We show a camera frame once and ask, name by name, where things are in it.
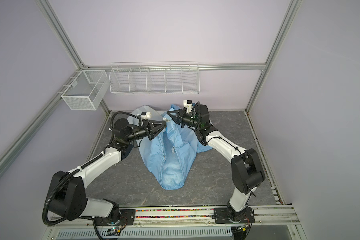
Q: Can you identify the long white wire basket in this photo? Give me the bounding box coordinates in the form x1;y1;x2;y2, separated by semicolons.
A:
109;62;200;94

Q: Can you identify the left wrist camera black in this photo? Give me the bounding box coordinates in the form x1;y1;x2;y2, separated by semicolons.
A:
140;111;152;120

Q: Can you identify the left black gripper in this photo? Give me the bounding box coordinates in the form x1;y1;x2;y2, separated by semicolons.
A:
125;119;167;143

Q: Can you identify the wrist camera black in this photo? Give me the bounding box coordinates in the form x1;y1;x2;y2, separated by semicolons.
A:
140;111;152;120
183;100;195;111

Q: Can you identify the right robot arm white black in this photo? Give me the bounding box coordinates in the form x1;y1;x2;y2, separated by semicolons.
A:
167;101;266;223

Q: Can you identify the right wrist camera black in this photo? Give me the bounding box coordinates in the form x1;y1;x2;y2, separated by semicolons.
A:
183;100;195;111

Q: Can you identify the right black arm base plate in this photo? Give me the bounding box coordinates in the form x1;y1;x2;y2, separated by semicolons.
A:
212;207;255;224

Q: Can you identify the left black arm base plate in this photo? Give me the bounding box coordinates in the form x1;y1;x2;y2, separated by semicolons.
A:
95;209;136;226

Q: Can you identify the white slotted cable duct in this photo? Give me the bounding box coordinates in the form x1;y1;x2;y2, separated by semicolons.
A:
56;227;233;240

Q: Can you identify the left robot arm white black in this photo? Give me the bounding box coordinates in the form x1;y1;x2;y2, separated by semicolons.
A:
42;112;167;226

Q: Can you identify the light blue jacket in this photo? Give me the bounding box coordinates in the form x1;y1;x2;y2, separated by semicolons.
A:
132;106;212;190

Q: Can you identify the small white mesh basket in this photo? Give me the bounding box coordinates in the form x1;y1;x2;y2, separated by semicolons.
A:
62;70;109;111

